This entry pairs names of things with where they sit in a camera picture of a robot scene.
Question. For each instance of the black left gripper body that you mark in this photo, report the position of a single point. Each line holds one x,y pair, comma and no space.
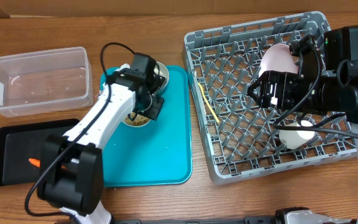
151,107

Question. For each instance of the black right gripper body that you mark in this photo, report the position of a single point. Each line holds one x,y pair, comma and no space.
291,89

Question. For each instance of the white bowl with peanuts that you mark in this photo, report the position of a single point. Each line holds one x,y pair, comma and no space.
135,120

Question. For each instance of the white paper cup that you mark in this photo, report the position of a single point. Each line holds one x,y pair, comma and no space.
295,139

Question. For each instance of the yellow plastic spoon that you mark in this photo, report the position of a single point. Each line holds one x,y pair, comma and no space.
208,104

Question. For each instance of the orange carrot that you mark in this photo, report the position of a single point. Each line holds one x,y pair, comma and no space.
34,162

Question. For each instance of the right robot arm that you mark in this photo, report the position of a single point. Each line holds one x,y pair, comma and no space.
315,80

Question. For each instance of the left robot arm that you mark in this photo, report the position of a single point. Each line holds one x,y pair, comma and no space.
71,165

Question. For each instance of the grey dishwasher rack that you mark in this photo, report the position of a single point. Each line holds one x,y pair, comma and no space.
226,60

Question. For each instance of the black waste tray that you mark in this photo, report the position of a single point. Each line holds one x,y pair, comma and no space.
20,147

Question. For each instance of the crumpled white napkin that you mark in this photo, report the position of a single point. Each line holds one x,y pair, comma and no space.
126,65

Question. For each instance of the teal plastic tray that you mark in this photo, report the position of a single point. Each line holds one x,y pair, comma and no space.
159,152

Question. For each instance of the clear plastic bin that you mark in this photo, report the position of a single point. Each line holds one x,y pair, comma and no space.
45,81

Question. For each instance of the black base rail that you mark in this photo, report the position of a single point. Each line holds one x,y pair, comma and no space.
293,215

